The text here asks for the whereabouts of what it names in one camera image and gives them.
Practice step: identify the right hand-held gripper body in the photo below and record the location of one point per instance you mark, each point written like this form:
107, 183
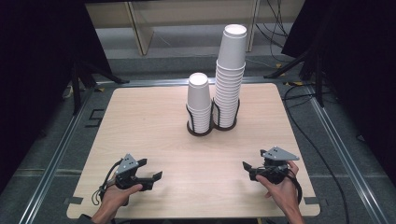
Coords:
277, 154

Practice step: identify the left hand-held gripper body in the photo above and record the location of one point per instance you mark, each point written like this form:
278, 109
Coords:
126, 165

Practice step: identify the white cup stack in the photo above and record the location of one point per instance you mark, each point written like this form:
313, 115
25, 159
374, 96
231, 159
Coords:
199, 134

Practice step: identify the short stack of white cups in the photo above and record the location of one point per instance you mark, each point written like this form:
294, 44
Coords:
199, 119

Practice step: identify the tall stack of white cups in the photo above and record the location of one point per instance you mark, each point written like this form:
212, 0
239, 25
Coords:
229, 90

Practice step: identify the person's left hand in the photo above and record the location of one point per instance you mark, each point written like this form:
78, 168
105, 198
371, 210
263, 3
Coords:
115, 199

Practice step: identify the person's right hand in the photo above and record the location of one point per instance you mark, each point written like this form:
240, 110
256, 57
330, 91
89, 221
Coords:
285, 194

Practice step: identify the black metal stand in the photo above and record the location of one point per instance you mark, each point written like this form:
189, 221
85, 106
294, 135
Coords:
319, 84
76, 90

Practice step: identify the black curtain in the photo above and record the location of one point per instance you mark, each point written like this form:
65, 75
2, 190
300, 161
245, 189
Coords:
358, 62
37, 77

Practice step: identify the light wooden shelf unit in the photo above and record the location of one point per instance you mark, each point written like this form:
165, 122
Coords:
141, 34

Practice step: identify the metal floor rail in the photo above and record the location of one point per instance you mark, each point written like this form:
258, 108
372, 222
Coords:
348, 161
53, 165

